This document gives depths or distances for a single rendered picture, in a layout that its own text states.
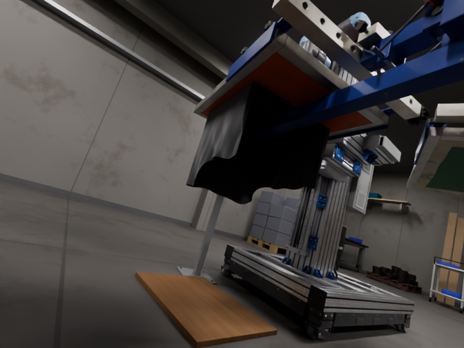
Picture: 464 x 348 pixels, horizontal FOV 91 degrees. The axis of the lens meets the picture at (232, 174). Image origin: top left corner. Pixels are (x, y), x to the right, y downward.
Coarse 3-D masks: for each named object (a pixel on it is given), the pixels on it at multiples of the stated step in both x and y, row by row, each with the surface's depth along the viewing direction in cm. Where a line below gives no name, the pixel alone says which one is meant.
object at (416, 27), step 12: (420, 24) 57; (408, 36) 59; (420, 36) 57; (432, 36) 56; (396, 48) 62; (408, 48) 61; (420, 48) 60; (360, 60) 70; (372, 60) 68; (396, 60) 66
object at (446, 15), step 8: (448, 0) 48; (456, 0) 46; (432, 8) 54; (448, 8) 47; (456, 8) 46; (432, 16) 53; (440, 16) 51; (448, 16) 47; (456, 16) 45; (424, 24) 54; (432, 24) 52; (448, 24) 47; (456, 24) 46; (448, 32) 48; (456, 32) 48; (448, 40) 57; (456, 40) 49
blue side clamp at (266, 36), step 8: (272, 24) 69; (264, 32) 72; (272, 32) 66; (264, 40) 69; (272, 40) 66; (256, 48) 73; (264, 48) 70; (248, 56) 78; (240, 64) 82; (232, 72) 88
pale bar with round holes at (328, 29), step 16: (288, 0) 58; (304, 0) 61; (288, 16) 63; (304, 16) 61; (320, 16) 63; (304, 32) 66; (320, 32) 64; (336, 32) 67; (320, 48) 70; (336, 48) 68; (352, 48) 70; (352, 64) 72; (400, 112) 87; (416, 112) 85
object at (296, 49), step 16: (272, 48) 70; (288, 48) 68; (256, 64) 79; (304, 64) 72; (320, 64) 74; (224, 80) 98; (240, 80) 91; (320, 80) 77; (336, 80) 78; (208, 96) 115; (368, 112) 86; (352, 128) 101; (368, 128) 97
